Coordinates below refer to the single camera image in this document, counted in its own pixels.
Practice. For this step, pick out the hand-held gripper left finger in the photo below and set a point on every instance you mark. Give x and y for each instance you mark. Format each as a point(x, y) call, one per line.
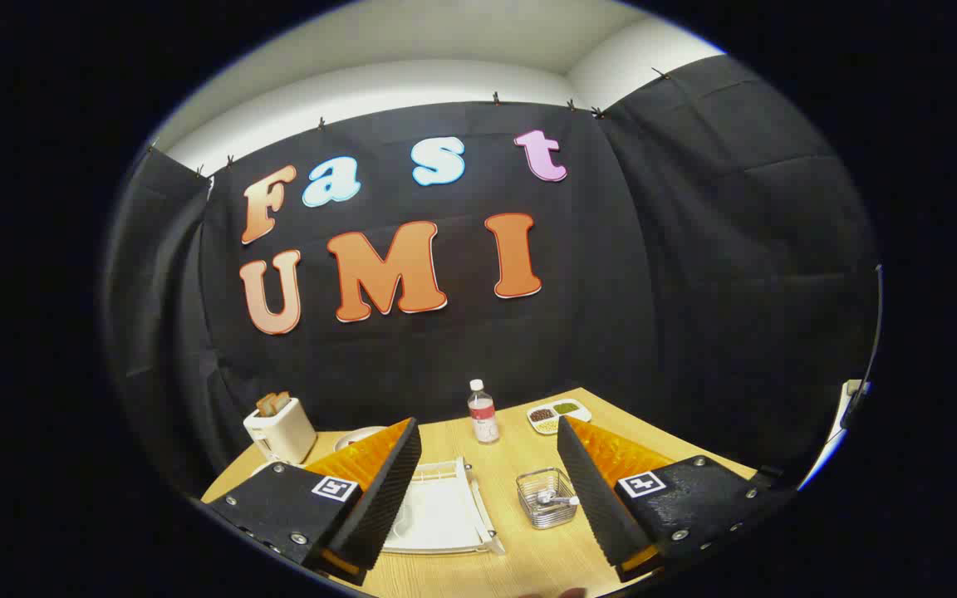
point(383, 498)

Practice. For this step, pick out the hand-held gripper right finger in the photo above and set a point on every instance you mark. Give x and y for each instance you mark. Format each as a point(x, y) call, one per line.
point(599, 498)

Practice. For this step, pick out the white dish rack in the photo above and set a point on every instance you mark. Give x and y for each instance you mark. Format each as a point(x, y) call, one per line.
point(445, 515)

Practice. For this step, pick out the beige oval plate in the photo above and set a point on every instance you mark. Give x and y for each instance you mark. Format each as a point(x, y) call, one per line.
point(354, 436)

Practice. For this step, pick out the white divided dish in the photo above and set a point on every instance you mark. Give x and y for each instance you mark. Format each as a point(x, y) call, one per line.
point(582, 413)

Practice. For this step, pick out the pile of yellow beans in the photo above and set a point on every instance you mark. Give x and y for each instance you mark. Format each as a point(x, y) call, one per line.
point(547, 426)

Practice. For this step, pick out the pile of brown beans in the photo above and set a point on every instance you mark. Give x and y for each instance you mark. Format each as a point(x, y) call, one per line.
point(541, 414)

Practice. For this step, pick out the white toaster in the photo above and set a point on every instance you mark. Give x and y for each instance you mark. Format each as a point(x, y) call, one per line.
point(287, 432)

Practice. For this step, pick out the clear bottle with red label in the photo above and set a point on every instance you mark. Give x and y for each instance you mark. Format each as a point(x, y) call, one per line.
point(484, 419)

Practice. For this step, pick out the toast slice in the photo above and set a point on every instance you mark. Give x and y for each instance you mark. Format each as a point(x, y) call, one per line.
point(282, 400)
point(265, 405)

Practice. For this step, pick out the black backdrop cloth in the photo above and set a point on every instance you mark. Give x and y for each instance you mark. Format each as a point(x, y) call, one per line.
point(611, 291)

